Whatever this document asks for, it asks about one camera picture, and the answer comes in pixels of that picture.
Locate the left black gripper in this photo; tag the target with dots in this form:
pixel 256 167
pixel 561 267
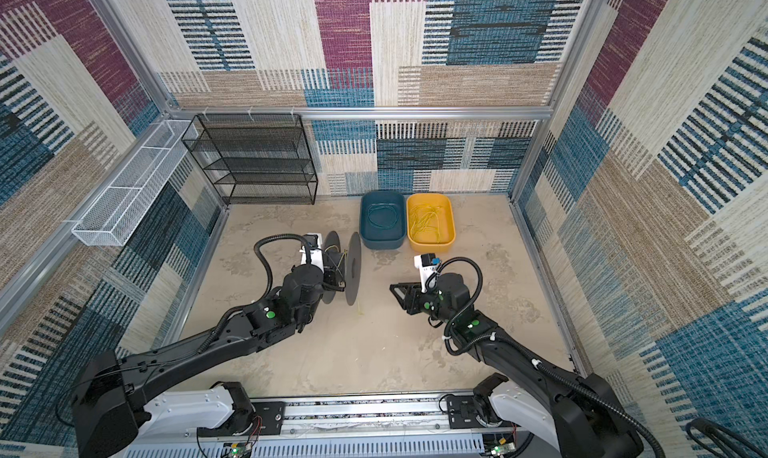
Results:
pixel 329 275

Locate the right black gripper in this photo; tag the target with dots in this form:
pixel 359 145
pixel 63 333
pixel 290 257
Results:
pixel 410 303

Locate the dark grey spool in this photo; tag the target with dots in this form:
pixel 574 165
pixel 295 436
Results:
pixel 348 269

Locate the yellow plastic bin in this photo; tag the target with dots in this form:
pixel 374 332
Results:
pixel 430 223

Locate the teal plastic bin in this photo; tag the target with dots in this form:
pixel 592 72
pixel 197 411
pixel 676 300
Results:
pixel 382 224

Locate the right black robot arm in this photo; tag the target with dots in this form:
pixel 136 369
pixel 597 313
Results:
pixel 588 418

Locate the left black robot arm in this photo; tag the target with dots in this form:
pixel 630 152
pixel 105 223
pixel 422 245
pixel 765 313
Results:
pixel 108 398

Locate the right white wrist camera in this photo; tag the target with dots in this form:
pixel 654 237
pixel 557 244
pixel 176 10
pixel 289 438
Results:
pixel 427 265

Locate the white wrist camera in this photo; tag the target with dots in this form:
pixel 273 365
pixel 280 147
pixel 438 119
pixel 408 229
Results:
pixel 314 255
pixel 427 265

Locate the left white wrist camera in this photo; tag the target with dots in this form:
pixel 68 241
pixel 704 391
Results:
pixel 314 255

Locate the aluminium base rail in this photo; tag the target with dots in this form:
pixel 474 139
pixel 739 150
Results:
pixel 362 425

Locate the black wire shelf rack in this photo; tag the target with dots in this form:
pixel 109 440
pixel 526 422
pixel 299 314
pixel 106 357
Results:
pixel 254 158

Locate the white mesh wall basket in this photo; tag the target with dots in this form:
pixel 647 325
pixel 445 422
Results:
pixel 118 210

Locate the black cable loop corner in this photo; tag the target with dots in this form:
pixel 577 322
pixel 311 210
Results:
pixel 720 441

